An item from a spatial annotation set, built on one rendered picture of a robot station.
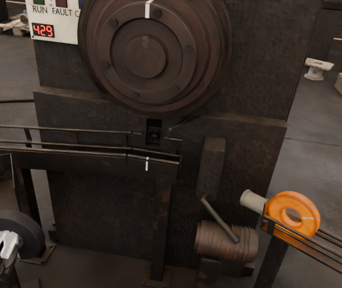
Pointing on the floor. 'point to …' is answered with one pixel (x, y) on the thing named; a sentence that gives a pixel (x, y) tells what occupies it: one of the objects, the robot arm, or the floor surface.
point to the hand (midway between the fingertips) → (13, 230)
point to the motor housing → (221, 250)
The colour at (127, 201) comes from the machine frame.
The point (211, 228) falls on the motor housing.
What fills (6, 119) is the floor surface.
